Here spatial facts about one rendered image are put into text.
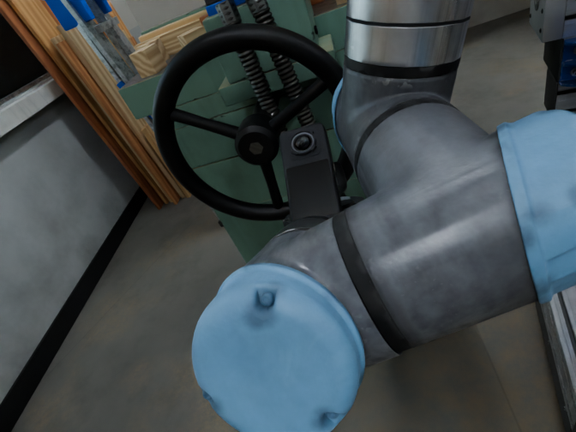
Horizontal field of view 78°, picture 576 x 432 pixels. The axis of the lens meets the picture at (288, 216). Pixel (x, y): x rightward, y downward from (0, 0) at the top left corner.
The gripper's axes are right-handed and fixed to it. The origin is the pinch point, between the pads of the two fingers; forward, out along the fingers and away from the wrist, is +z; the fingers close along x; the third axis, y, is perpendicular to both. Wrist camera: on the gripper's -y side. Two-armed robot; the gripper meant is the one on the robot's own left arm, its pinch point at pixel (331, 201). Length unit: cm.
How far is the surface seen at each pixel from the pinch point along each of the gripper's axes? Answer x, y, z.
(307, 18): 2.5, -24.0, 2.5
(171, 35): -26, -38, 23
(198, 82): -19.2, -24.3, 13.3
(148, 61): -26.5, -30.1, 11.9
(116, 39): -79, -74, 88
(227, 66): -10.2, -22.1, 3.6
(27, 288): -140, 14, 66
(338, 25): 6.2, -25.2, 12.8
